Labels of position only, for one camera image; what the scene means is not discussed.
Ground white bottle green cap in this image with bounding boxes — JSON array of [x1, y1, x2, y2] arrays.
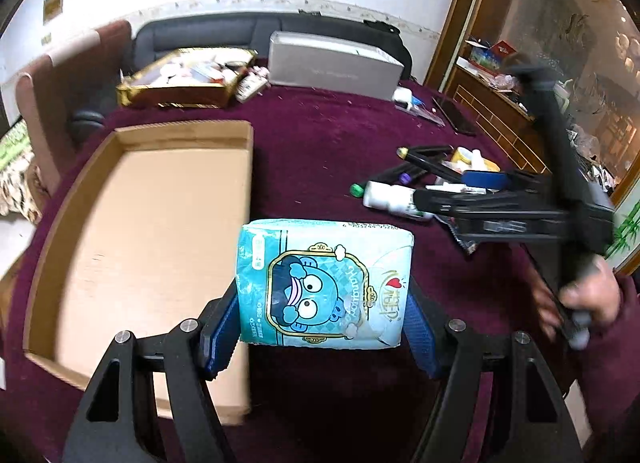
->
[[349, 181, 433, 221]]

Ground person's right hand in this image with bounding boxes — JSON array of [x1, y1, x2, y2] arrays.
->
[[525, 256, 622, 341]]

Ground black crab print packet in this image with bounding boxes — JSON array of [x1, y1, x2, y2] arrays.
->
[[433, 215, 477, 256]]

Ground brown cardboard tray box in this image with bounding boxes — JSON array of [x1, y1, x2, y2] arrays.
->
[[22, 119, 255, 426]]

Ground white spray bottle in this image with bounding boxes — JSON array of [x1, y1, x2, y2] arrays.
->
[[450, 146, 500, 172]]

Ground wooden cabinet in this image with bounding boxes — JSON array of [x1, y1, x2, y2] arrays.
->
[[424, 0, 548, 174]]

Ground black smartphone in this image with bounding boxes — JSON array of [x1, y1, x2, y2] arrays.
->
[[432, 97, 476, 137]]

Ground black marker purple caps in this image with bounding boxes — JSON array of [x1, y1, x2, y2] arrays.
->
[[371, 163, 428, 186]]

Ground black marker orange cap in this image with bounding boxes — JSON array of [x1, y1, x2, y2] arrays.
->
[[396, 148, 462, 183]]

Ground clear pen packet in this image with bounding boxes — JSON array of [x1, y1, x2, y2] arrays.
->
[[409, 104, 445, 127]]

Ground white small box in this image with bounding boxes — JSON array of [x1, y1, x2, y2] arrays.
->
[[393, 87, 413, 111]]

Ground gold snack gift box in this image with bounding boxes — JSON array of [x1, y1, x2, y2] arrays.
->
[[116, 47, 257, 108]]

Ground grey rectangular box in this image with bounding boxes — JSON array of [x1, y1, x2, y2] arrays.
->
[[268, 32, 404, 101]]

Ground maroon chair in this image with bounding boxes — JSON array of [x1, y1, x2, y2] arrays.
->
[[15, 20, 131, 193]]

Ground dark sofa backrest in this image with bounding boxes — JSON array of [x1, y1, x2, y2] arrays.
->
[[122, 12, 412, 79]]

